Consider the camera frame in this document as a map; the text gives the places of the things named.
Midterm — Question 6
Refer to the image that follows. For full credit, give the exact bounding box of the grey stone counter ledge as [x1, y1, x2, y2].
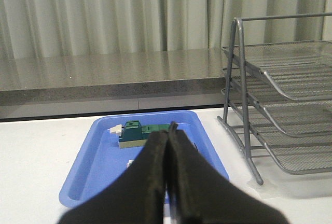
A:
[1, 48, 227, 119]

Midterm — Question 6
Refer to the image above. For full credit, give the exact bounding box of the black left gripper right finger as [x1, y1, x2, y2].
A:
[167, 122, 288, 223]

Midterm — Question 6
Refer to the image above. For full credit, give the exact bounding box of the silver wire rack frame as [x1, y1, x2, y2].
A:
[218, 18, 331, 185]

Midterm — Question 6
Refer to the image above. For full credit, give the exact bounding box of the mesh rack tray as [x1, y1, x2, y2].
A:
[222, 67, 332, 138]
[220, 88, 332, 175]
[223, 40, 331, 102]

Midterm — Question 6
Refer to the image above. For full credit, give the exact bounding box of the blue plastic tray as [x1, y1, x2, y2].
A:
[59, 110, 229, 207]

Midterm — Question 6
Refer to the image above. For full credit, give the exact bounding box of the white grey connector block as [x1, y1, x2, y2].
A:
[126, 160, 134, 168]

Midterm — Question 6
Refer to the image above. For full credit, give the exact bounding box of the beige pleated curtain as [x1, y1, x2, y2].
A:
[1, 0, 331, 59]

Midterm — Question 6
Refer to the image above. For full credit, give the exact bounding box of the green terminal block module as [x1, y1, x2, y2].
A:
[118, 120, 170, 148]

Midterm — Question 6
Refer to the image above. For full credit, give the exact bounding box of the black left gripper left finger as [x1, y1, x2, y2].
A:
[59, 131, 168, 223]

